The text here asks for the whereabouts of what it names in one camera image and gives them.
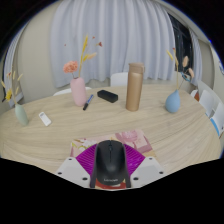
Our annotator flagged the blue marker pen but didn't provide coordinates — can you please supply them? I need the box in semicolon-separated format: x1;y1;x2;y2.
82;94;95;111

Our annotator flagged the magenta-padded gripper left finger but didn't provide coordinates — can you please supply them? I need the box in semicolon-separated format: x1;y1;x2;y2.
55;143;98;189

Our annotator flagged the cartoon print mouse pad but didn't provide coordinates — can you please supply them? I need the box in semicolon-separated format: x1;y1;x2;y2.
69;128;157;191

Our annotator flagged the beige dried flower bunch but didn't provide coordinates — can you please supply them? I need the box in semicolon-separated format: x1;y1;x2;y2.
166;47;195;92

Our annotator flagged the yellow dried flower bunch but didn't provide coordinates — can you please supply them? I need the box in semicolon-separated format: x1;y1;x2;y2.
0;68;24;106

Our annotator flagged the white remote control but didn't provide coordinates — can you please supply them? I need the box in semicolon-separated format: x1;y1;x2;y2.
38;111;53;127

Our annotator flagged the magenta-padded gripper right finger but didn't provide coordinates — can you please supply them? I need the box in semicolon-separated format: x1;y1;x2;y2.
124;143;165;189

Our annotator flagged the dark window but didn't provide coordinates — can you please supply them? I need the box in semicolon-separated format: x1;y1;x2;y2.
168;13;194;74

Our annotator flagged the bronze drink bottle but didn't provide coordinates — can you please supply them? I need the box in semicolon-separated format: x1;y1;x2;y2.
125;61;146;112

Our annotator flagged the pink vase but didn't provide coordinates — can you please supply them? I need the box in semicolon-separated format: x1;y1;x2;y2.
69;76;88;108

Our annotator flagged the black rectangular box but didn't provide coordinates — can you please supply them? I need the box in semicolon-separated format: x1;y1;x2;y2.
96;89;119;104

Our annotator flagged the black computer mouse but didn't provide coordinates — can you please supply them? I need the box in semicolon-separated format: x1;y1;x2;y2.
89;139;132;189

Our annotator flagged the pale green vase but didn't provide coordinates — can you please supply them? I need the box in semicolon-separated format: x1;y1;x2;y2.
14;103;30;127

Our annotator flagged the blue vase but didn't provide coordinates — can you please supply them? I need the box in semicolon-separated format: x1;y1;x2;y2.
165;89;182;114

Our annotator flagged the narrow white curtain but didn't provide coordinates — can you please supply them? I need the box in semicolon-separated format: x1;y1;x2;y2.
189;28;204;86
3;23;28;108

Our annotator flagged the wide white curtain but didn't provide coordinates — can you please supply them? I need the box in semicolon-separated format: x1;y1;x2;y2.
49;0;176;88

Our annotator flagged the white chairs group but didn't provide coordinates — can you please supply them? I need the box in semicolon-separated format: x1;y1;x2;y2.
189;79;224;138

